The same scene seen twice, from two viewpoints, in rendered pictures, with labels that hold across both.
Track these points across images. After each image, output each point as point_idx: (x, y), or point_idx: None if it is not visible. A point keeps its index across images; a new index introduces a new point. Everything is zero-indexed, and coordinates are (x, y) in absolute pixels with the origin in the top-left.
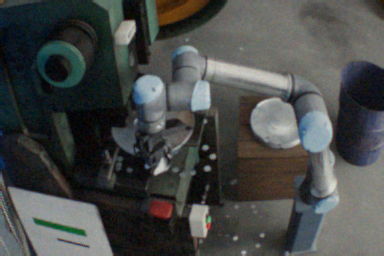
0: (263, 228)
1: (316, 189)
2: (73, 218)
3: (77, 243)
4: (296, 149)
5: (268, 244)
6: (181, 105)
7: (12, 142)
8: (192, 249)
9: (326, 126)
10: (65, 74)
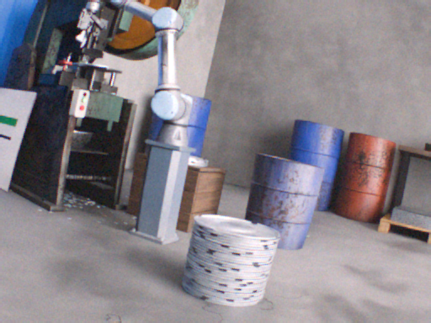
0: (130, 223)
1: (158, 84)
2: (18, 108)
3: (6, 136)
4: None
5: (125, 226)
6: None
7: (23, 44)
8: (63, 141)
9: (171, 9)
10: None
